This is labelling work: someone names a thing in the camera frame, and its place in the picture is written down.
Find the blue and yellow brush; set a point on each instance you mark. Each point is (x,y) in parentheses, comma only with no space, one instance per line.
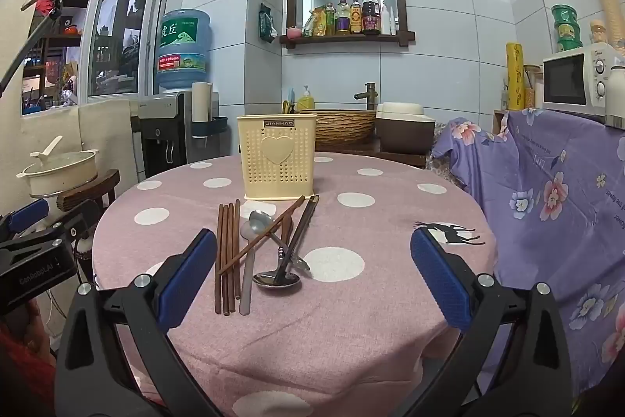
(289,104)

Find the dark wooden wall shelf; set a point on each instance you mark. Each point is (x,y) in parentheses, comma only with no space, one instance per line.
(288,6)

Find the yellow food packet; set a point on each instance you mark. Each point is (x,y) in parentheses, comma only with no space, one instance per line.
(315,23)

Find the cream cloth cover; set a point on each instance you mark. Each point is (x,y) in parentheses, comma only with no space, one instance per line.
(107,133)

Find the water dispenser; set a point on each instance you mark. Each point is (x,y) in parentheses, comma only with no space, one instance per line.
(163,138)

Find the white ladle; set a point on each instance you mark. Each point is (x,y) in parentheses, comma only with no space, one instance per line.
(46,151)

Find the purple floral cloth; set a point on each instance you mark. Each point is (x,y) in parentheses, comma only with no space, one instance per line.
(547,182)

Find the white paper cup tube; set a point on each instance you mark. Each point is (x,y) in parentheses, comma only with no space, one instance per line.
(201,102)

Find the pink polka dot tablecloth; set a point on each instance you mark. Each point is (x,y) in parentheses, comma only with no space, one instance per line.
(342,339)

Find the dark soy sauce bottle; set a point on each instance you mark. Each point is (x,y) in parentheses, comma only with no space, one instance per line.
(371,16)

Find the glass jar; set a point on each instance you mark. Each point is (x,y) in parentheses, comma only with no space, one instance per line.
(532,89)

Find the teal cup holder tray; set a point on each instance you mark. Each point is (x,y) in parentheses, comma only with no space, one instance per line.
(210,126)

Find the cluttered wooden shelf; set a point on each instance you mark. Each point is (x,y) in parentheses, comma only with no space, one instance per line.
(53,70)

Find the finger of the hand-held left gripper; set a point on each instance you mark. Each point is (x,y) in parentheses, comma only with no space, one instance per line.
(29,214)
(80,216)

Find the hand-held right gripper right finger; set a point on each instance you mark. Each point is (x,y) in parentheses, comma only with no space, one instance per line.
(439,280)

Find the brass faucet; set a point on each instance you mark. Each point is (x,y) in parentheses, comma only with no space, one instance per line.
(370,97)

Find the cream cooking pot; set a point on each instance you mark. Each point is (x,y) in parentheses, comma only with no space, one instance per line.
(61,175)

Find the sliding glass window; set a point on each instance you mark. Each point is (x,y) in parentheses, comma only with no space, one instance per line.
(122,31)

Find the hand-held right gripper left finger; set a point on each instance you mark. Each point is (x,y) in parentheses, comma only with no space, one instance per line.
(188,280)

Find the white microwave oven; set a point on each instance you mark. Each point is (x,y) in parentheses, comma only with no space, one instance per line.
(566,80)

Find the matte grey spoon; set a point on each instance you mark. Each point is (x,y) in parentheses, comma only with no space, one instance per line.
(245,290)

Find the yellow wrapped roll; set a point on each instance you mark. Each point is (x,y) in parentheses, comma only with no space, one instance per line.
(515,77)

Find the cream perforated utensil holder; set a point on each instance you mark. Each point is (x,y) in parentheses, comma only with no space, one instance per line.
(277,158)

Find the brown and cream box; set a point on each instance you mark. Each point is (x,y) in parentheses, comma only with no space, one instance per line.
(405,129)

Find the blue water bottle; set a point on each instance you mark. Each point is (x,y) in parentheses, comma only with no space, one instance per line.
(184,48)

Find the green hanging packet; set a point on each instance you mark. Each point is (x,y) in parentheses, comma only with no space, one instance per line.
(267,26)

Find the small pink pot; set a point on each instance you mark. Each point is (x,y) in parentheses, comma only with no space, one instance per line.
(294,32)

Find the wicker wash basin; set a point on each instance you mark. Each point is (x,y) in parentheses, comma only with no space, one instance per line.
(342,126)

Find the person's left forearm red sleeve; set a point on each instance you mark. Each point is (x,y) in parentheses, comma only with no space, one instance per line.
(22,363)

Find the green cap oil bottle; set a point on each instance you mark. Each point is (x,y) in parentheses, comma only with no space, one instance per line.
(331,21)

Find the purple label bottle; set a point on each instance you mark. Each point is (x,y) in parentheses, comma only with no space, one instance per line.
(343,19)

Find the yellow label bottle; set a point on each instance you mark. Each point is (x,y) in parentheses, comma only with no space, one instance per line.
(356,19)

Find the small wooden box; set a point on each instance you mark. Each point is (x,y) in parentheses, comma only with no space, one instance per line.
(499,121)

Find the black chopstick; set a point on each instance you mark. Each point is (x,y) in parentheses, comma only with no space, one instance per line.
(303,219)
(311,214)

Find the white squeeze bottle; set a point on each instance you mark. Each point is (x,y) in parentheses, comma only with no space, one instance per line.
(389,23)

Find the shiny steel spoon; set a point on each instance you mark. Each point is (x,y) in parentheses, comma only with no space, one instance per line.
(259,221)

